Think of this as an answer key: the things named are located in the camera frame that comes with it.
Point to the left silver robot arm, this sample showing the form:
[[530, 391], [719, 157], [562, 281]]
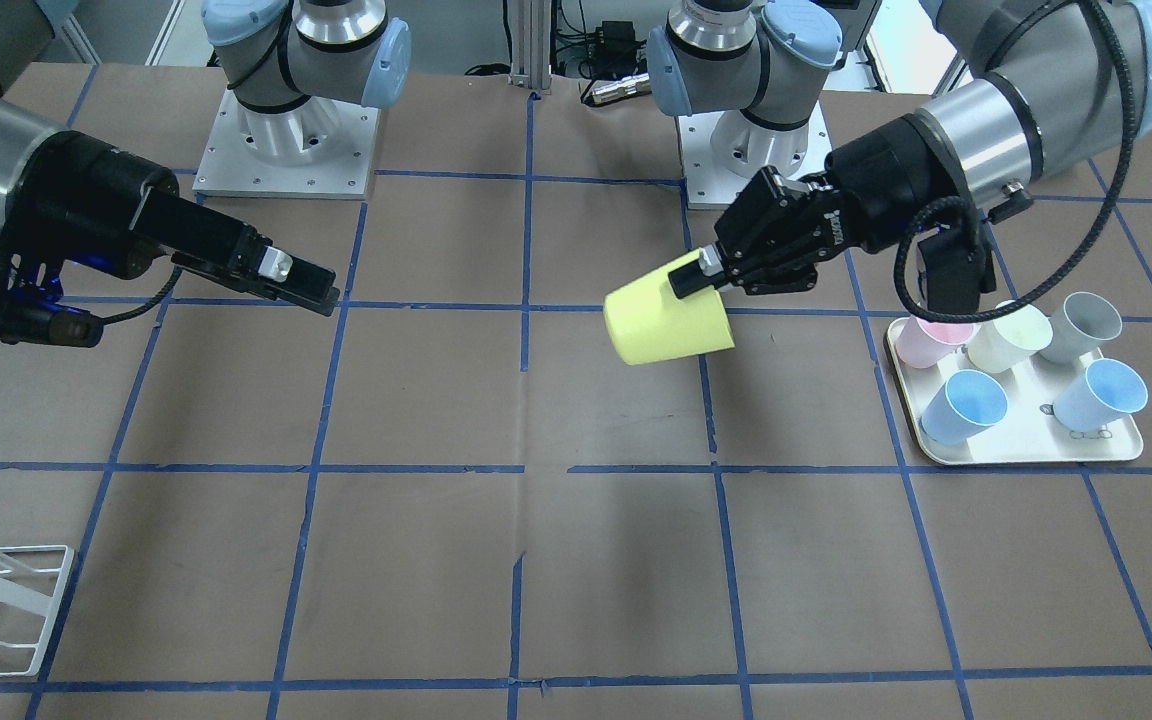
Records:
[[1051, 81]]

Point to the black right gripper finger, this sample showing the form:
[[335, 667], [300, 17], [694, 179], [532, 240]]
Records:
[[272, 275]]

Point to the cream plastic tray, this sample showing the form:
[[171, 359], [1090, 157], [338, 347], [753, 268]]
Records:
[[1028, 434]]

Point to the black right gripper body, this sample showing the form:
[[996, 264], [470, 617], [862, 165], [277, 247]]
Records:
[[86, 195]]

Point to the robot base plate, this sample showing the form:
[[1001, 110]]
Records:
[[721, 151], [323, 150]]

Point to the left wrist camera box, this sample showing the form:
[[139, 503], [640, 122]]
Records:
[[954, 272]]

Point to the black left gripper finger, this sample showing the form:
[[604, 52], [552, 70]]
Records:
[[690, 278]]

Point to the grey plastic cup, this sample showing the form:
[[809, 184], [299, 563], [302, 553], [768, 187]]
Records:
[[1085, 321]]

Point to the blue plastic cup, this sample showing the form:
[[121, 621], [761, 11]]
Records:
[[1106, 391], [968, 403]]

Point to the aluminium frame post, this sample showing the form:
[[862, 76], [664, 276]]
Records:
[[530, 26]]

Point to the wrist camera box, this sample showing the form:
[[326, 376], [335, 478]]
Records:
[[954, 272], [27, 316]]

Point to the green plastic cup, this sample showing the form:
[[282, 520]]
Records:
[[1005, 342]]

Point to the yellow plastic cup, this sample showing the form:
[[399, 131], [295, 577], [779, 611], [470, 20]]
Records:
[[648, 324]]

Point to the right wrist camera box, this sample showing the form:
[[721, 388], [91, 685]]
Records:
[[27, 316]]

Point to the pink plastic cup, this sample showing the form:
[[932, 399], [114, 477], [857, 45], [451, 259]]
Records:
[[921, 344]]

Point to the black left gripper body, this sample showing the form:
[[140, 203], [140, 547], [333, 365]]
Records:
[[881, 190]]

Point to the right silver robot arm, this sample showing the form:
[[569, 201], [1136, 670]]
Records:
[[26, 28]]

